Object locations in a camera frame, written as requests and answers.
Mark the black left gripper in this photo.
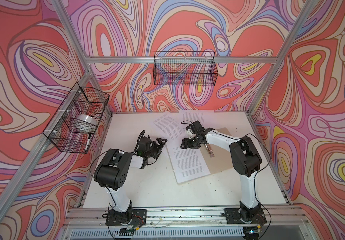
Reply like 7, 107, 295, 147
145, 138, 167, 160

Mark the printed paper sheet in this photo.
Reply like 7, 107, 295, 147
166, 142, 210, 184
179, 110, 216, 128
152, 112, 186, 141

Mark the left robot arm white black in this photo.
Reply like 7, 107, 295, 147
92, 136, 167, 215

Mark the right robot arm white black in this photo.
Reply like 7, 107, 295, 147
180, 130, 262, 218

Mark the metal folder fastener clip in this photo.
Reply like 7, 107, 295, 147
205, 144, 215, 158

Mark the printed paper sheet back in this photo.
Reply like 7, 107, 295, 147
179, 110, 216, 128

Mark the silver tape roll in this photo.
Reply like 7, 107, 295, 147
74, 114, 98, 134

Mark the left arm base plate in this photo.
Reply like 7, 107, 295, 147
102, 209, 147, 227

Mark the black wire basket back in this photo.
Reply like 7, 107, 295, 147
153, 50, 218, 86

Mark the black wire basket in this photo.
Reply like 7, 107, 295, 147
153, 50, 218, 86
42, 83, 109, 154

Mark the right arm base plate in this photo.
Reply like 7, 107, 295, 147
221, 208, 267, 225

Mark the black wire basket left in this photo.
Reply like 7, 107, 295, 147
42, 83, 109, 154

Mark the aluminium front rail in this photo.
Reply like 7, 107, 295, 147
58, 205, 318, 240

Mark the aluminium frame post right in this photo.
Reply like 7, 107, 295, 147
247, 0, 318, 116

